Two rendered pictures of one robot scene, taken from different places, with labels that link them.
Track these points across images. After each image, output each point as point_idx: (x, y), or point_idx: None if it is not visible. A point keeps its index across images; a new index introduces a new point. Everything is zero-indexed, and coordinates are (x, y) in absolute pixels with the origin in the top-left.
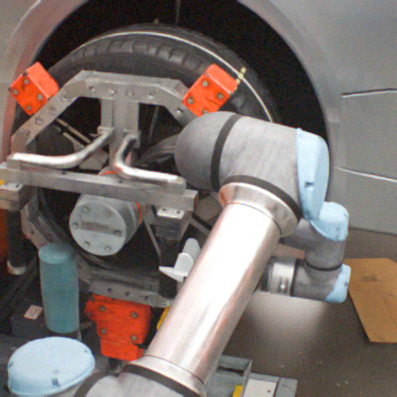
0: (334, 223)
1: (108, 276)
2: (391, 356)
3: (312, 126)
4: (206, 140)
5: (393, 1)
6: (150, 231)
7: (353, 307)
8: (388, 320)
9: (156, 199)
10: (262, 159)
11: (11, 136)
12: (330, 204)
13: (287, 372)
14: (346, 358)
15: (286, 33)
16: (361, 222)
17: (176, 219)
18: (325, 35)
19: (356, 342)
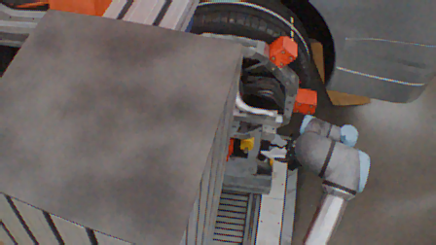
0: (352, 141)
1: None
2: (345, 115)
3: (315, 21)
4: (319, 162)
5: (381, 0)
6: None
7: (319, 78)
8: None
9: (261, 122)
10: (345, 176)
11: None
12: (349, 127)
13: (290, 127)
14: (321, 116)
15: (319, 8)
16: (347, 90)
17: (272, 133)
18: (342, 12)
19: (325, 104)
